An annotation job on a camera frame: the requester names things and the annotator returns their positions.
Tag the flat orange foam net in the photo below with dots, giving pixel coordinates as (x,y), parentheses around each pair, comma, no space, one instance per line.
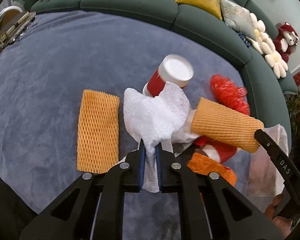
(98,132)

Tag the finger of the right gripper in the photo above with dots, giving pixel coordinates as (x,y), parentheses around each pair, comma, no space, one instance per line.
(283,164)

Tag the red mesh netting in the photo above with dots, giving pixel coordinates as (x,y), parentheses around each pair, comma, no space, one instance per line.
(228,94)

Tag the white tissue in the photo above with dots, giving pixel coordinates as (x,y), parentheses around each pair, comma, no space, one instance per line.
(166,117)

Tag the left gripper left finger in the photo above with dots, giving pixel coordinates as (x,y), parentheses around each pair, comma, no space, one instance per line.
(92,206)

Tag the white lined trash bin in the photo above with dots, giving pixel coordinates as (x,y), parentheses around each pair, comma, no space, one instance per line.
(264,179)

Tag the red white plush monkey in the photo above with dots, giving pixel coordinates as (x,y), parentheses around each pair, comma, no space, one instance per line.
(286,41)

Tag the white daisy flower pillow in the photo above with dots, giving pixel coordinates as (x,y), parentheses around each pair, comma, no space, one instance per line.
(266,47)

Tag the operator hand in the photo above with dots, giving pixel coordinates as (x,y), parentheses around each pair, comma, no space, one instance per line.
(284,224)

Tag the red white paper cup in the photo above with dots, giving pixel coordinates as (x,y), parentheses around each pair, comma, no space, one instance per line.
(175,69)

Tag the blue beaded item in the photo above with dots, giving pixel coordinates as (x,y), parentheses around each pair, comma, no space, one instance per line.
(244,39)

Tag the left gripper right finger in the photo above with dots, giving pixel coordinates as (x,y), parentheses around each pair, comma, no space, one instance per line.
(210,207)

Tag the orange plastic bag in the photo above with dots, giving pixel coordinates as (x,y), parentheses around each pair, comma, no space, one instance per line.
(204,165)

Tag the orange foam net sleeve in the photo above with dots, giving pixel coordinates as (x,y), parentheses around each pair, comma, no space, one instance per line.
(226,125)

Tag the potted orchid plant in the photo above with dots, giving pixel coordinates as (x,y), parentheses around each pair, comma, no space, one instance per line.
(293,104)

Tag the metal tray with items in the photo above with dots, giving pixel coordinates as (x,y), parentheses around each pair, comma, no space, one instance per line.
(13,22)

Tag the dark green curved sofa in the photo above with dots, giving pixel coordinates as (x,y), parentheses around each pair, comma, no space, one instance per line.
(266,93)

